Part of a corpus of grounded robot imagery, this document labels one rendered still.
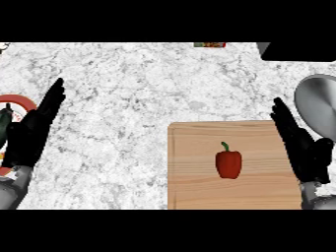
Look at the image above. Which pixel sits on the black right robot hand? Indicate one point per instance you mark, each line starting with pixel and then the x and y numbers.
pixel 304 154

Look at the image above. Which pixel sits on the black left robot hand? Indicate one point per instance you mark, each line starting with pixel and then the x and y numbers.
pixel 30 138

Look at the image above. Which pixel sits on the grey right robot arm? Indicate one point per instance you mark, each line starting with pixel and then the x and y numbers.
pixel 323 198

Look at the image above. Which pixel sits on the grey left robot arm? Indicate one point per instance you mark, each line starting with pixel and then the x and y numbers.
pixel 3 190

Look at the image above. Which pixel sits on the silver pan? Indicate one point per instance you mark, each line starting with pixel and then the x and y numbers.
pixel 327 108

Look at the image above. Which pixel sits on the red bell pepper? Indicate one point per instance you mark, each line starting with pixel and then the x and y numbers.
pixel 228 163

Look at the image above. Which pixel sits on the wooden cutting board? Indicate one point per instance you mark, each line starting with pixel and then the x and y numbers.
pixel 233 190

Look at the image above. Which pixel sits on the red rimmed white plate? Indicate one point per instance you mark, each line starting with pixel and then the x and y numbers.
pixel 16 101

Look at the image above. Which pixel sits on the black appliance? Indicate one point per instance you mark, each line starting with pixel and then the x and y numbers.
pixel 301 50

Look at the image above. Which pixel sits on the red and green box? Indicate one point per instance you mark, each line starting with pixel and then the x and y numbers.
pixel 209 44

